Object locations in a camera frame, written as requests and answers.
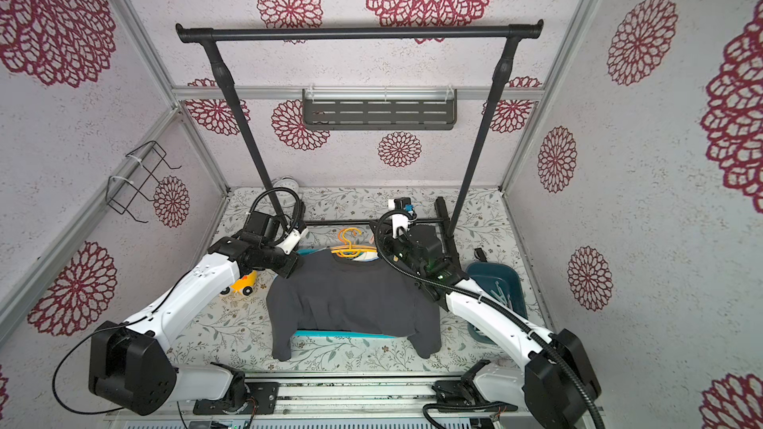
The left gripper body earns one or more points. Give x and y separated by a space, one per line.
276 259

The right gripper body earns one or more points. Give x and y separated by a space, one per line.
399 252

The yellow plastic hanger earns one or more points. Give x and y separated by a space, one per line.
369 253

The dark grey t-shirt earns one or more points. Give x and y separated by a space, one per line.
330 293

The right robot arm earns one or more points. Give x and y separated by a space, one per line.
557 384

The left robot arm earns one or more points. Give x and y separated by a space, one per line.
128 362

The orange plastic hanger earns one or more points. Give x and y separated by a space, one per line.
345 238

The colourful clothespins pile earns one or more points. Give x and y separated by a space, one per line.
501 290

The yellow plush toy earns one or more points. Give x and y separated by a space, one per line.
245 285

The white alarm clock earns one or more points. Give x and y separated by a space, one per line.
287 182

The dark teal clothespin bin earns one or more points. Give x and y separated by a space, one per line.
501 271

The teal laundry basket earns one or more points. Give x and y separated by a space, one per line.
334 333

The black clothes rack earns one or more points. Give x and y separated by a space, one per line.
209 38

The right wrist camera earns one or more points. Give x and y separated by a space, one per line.
403 217

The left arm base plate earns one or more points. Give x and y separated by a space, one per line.
258 398

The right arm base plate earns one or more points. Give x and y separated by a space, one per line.
454 396

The black wire wall basket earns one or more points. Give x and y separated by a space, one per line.
168 195

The black wall shelf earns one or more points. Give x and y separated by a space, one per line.
379 110

